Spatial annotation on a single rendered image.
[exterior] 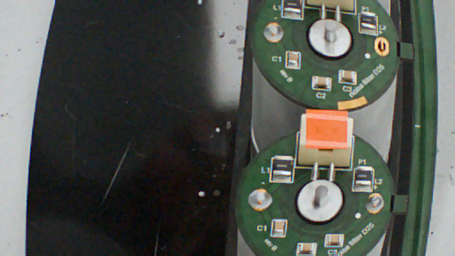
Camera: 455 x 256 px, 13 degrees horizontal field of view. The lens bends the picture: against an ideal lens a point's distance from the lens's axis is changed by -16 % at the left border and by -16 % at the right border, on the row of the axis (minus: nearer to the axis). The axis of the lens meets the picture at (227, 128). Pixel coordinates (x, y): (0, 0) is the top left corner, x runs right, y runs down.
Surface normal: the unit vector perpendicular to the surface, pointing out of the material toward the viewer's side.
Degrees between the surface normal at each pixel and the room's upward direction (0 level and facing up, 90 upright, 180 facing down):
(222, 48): 0
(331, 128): 0
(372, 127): 90
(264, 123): 90
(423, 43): 0
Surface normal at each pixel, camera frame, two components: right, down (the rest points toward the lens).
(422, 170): 0.00, -0.47
